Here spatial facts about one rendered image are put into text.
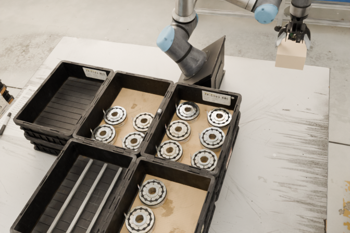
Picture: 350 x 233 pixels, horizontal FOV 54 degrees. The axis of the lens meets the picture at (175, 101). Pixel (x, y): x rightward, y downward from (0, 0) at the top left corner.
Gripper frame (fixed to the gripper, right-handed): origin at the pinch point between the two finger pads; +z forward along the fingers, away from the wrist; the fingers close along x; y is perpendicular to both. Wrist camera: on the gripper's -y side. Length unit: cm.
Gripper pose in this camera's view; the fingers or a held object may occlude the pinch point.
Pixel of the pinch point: (291, 47)
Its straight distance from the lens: 164.6
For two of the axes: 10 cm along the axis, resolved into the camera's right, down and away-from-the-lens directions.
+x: 9.5, 1.5, -2.6
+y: -2.9, 7.4, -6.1
